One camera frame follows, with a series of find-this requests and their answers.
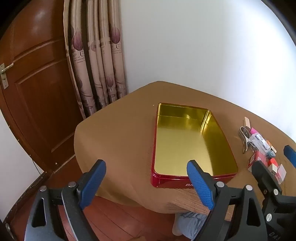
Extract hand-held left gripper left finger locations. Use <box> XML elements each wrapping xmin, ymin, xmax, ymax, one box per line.
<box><xmin>24</xmin><ymin>159</ymin><xmax>107</xmax><ymax>241</ymax></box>

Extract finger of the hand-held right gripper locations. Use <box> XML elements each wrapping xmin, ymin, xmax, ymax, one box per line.
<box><xmin>284</xmin><ymin>145</ymin><xmax>296</xmax><ymax>168</ymax></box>
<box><xmin>252</xmin><ymin>161</ymin><xmax>283</xmax><ymax>204</ymax></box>

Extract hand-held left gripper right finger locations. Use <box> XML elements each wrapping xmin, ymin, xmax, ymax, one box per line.
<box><xmin>186</xmin><ymin>159</ymin><xmax>269</xmax><ymax>241</ymax></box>

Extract red tin box gold inside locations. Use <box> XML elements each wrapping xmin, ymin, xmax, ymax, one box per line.
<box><xmin>150</xmin><ymin>103</ymin><xmax>238</xmax><ymax>189</ymax></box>

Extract white black patterned box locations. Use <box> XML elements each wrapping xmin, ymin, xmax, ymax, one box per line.
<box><xmin>269</xmin><ymin>163</ymin><xmax>280</xmax><ymax>179</ymax></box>

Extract light pink box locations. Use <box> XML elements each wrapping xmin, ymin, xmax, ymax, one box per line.
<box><xmin>276</xmin><ymin>164</ymin><xmax>287</xmax><ymax>184</ymax></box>

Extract flat red box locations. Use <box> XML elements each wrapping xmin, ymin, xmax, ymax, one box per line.
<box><xmin>247</xmin><ymin>151</ymin><xmax>266</xmax><ymax>172</ymax></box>

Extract clear plastic packaged item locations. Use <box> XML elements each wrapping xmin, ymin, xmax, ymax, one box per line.
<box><xmin>251</xmin><ymin>133</ymin><xmax>271</xmax><ymax>151</ymax></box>

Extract person's blue trouser leg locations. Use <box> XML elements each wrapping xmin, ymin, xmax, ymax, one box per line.
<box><xmin>172</xmin><ymin>211</ymin><xmax>208</xmax><ymax>240</ymax></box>

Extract silver metal clipper tool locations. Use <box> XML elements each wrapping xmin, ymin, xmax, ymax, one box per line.
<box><xmin>239</xmin><ymin>126</ymin><xmax>255</xmax><ymax>154</ymax></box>

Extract brown tablecloth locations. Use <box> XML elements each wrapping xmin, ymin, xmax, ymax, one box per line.
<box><xmin>74</xmin><ymin>81</ymin><xmax>296</xmax><ymax>214</ymax></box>

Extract brown wooden door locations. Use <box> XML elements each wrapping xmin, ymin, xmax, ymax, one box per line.
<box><xmin>0</xmin><ymin>0</ymin><xmax>84</xmax><ymax>173</ymax></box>

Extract beige leaf print curtain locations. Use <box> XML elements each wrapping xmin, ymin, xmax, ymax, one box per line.
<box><xmin>63</xmin><ymin>0</ymin><xmax>129</xmax><ymax>120</ymax></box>

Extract thin black cable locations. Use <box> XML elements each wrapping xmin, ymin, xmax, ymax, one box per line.
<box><xmin>31</xmin><ymin>160</ymin><xmax>44</xmax><ymax>176</ymax></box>

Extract brass door handle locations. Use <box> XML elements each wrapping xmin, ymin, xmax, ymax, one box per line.
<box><xmin>0</xmin><ymin>63</ymin><xmax>14</xmax><ymax>90</ymax></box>

